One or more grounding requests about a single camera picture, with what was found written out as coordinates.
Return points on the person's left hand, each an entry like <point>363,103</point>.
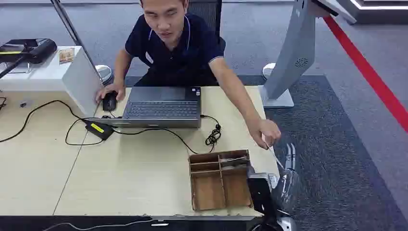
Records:
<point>266,132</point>

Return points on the person's right hand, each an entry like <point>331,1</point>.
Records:
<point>111,87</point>

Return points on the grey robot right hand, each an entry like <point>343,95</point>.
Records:
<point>287,188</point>

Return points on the white card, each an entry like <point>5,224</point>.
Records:
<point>276,157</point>

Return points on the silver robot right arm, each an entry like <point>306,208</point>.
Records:
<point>287,223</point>

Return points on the black computer mouse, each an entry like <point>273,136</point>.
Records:
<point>110,102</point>

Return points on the chrome stanchion base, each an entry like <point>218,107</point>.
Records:
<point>104,73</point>

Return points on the white cabinet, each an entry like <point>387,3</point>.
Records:
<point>79,83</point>

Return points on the black power adapter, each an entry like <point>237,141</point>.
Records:
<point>98,129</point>

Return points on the cards stack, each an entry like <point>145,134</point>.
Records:
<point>232,161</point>

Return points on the grey laptop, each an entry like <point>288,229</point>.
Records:
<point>159,110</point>

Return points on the small printed card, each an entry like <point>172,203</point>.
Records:
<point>66,55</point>

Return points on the white round base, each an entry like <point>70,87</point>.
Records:
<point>267,70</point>

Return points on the grey stanchion pole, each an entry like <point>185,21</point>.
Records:
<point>71,28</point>

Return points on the grey kiosk stand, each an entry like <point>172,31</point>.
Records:
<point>293,60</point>

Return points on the person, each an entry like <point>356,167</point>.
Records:
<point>178,47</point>

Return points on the wooden card box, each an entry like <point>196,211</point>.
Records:
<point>207,191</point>

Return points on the black device with stand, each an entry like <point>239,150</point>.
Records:
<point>35,49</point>

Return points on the small grey object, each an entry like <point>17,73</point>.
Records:
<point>24,104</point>

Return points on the lit white platform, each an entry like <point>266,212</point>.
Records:
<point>379,11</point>

